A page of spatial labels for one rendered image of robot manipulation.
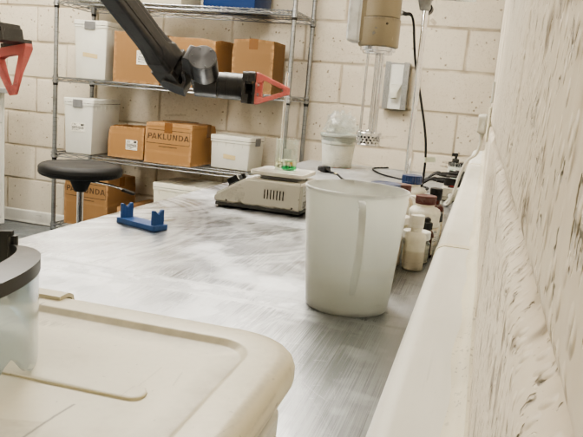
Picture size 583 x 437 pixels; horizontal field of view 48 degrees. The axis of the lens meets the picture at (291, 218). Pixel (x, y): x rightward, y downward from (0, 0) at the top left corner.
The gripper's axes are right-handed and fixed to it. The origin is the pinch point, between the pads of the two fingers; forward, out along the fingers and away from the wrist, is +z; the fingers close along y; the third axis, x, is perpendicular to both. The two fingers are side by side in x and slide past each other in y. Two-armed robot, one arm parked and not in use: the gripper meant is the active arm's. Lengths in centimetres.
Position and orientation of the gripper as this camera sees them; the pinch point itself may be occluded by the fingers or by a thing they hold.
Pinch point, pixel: (285, 91)
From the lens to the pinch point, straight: 145.3
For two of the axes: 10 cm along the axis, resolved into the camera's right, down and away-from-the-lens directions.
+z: 10.0, 0.9, 0.0
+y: 0.2, -1.8, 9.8
